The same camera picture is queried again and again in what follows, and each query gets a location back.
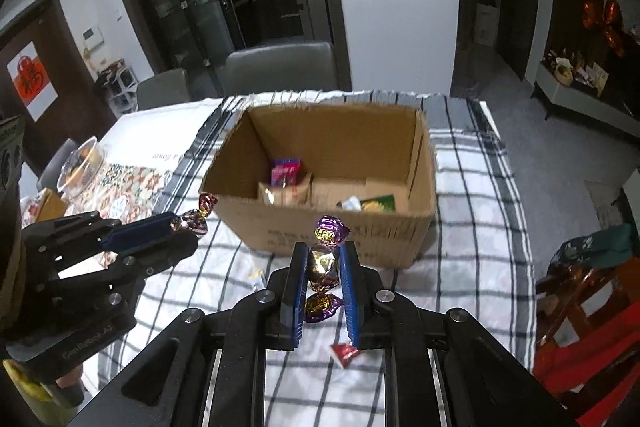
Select brown cardboard box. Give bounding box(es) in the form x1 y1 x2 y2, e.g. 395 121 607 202
200 102 437 270

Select woven basket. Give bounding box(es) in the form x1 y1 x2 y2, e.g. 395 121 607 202
552 59 575 86

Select checkered white grey tablecloth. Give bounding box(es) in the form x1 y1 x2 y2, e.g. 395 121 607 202
82 89 537 427

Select white sideboard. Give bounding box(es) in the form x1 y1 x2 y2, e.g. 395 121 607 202
532 59 640 138

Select patterned table mat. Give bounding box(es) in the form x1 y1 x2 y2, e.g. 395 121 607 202
65 162 173 228

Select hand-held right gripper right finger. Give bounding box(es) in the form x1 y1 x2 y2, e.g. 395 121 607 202
339 241 581 427

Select green snack packet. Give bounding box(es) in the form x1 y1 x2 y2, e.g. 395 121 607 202
360 194 396 214

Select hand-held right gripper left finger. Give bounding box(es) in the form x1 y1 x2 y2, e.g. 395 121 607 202
65 241 310 427

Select tissue box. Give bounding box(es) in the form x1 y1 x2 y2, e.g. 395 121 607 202
22 187 68 223

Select red and white door poster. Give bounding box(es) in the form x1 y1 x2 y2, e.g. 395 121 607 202
6 52 57 122

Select red cloth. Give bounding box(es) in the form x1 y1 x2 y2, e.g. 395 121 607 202
532 307 640 427

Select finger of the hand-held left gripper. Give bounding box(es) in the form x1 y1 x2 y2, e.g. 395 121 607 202
50 232 200 309
22 210 185 269

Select grey dining chair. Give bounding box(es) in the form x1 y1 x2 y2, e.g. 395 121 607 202
36 138 76 192
220 41 337 98
136 68 191 112

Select gold snack packet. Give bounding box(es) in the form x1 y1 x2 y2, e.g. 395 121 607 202
258 174 313 208

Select wooden chair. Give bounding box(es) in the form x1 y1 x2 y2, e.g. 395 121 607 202
535 257 640 427

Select shiny foil twist candy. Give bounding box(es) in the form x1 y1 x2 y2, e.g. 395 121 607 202
302 214 351 324
170 192 220 240

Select pink snack packet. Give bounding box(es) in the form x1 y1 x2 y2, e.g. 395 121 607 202
270 158 304 188

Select clear plastic container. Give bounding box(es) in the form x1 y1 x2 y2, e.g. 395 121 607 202
56 135 108 198

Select red snack packet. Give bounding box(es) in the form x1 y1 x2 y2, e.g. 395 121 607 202
328 341 361 369

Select red balloons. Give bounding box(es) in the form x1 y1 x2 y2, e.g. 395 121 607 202
580 0 628 58

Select white shoe shelf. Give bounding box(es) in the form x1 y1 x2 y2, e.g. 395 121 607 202
95 59 138 118

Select green cloth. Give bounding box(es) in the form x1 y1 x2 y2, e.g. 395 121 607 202
547 223 633 268

